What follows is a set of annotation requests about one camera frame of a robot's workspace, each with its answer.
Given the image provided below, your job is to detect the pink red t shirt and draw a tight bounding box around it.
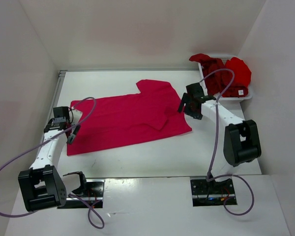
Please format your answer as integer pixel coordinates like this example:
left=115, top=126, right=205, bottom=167
left=67, top=80, right=192, bottom=156

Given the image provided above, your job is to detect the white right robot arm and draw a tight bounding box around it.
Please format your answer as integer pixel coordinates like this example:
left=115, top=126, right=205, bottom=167
left=178, top=83, right=262, bottom=193

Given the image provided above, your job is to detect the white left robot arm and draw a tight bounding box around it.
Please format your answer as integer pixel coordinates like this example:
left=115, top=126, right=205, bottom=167
left=18, top=106, right=88, bottom=212

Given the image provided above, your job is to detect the dark red t shirt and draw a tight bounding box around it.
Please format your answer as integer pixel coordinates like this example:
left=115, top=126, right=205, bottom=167
left=189, top=54, right=230, bottom=95

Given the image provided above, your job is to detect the bright red t shirt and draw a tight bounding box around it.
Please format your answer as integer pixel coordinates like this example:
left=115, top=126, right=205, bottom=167
left=223, top=57, right=252, bottom=97

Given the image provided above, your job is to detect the white plastic laundry basket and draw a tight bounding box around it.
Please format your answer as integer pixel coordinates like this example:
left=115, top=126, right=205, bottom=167
left=198, top=53, right=254, bottom=102

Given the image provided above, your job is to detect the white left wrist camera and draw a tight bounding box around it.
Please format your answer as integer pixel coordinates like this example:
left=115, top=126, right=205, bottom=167
left=69, top=108, right=83, bottom=125

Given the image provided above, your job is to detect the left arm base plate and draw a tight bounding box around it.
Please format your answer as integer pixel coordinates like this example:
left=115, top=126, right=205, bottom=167
left=58, top=178, right=105, bottom=209

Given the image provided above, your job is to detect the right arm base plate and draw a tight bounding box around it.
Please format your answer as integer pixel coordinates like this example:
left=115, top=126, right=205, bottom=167
left=190, top=177, right=237, bottom=207

